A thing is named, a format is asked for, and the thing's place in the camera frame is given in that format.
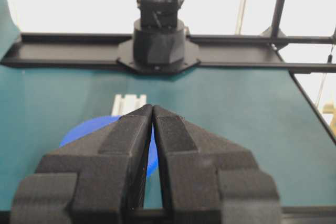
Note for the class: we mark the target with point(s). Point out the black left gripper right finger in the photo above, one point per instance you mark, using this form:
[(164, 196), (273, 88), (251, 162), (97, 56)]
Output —
[(206, 178)]

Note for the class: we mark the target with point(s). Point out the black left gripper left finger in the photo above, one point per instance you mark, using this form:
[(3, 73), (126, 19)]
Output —
[(95, 179)]

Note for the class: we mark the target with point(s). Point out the small blue gear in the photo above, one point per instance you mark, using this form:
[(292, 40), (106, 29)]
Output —
[(95, 124)]

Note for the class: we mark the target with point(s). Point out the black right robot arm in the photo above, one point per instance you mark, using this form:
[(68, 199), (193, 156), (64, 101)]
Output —
[(159, 37)]

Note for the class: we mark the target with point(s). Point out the silver aluminium extrusion rail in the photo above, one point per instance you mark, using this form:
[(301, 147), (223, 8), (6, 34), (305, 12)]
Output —
[(124, 104)]

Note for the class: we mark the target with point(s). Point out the black frame rail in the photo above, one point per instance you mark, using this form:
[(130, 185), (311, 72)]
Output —
[(113, 52)]

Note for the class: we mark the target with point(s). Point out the black frame upright post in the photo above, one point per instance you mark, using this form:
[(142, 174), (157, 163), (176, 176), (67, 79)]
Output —
[(275, 25)]

